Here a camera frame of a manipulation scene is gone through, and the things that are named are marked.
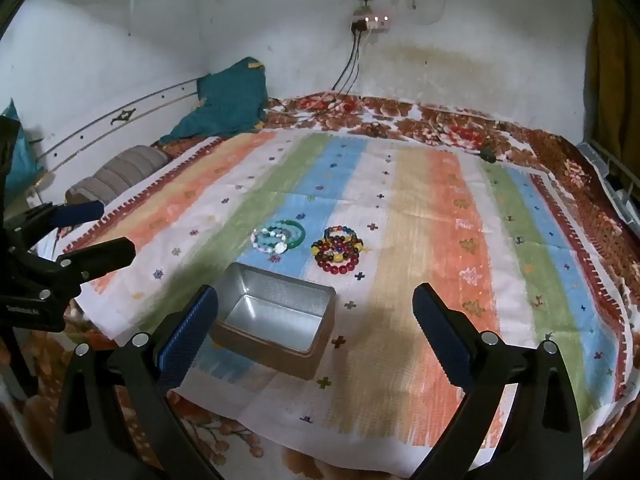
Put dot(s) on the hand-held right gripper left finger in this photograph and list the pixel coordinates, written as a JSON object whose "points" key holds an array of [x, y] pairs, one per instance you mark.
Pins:
{"points": [[187, 335]]}

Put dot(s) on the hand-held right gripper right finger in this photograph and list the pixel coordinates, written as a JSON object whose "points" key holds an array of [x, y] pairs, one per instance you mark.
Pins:
{"points": [[440, 330]]}

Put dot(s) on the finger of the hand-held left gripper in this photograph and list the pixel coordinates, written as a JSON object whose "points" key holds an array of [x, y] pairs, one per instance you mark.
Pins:
{"points": [[80, 212], [110, 255]]}

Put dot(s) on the blue cloth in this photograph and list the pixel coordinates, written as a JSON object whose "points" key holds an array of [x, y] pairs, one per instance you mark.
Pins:
{"points": [[17, 160]]}

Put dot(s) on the silver metal tin box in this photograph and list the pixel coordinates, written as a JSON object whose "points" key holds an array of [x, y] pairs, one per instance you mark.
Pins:
{"points": [[270, 355]]}

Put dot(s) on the teal garment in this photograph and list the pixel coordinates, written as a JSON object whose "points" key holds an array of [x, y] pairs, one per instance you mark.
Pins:
{"points": [[225, 100]]}

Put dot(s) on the striped pastel cloth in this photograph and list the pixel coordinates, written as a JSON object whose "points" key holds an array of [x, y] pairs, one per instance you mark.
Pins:
{"points": [[425, 260]]}

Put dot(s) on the clear plastic container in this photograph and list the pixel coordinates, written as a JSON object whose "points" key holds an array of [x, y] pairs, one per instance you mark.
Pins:
{"points": [[607, 180]]}

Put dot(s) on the yellow curtain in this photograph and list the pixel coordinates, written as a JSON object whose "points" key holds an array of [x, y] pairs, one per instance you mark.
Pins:
{"points": [[612, 70]]}

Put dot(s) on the grey striped pillow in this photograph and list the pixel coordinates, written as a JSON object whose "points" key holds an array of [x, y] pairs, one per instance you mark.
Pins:
{"points": [[125, 170]]}

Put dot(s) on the small black device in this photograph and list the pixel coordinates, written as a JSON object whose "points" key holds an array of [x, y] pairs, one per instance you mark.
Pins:
{"points": [[489, 154]]}

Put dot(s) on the white power strip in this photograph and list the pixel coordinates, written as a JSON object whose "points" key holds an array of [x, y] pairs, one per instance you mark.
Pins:
{"points": [[372, 21]]}

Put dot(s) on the green jade bangle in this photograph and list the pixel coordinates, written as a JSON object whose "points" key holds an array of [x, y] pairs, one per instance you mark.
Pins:
{"points": [[300, 232]]}

